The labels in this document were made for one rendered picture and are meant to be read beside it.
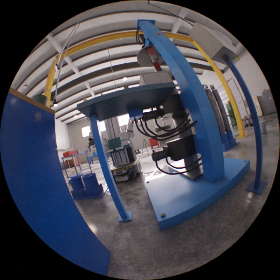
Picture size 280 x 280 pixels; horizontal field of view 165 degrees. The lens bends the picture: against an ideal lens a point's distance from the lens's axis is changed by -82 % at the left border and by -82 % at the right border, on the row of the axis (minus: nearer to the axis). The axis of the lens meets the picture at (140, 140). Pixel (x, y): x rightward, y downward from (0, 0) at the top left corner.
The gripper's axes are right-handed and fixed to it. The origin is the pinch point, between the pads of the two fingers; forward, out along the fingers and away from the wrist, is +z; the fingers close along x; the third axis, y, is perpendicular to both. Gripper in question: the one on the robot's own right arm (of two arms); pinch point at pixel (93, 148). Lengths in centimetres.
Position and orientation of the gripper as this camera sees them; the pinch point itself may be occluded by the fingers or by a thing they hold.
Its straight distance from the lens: 163.5
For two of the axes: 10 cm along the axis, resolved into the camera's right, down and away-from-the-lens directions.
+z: 3.6, 8.3, -4.3
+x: -9.3, 3.7, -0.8
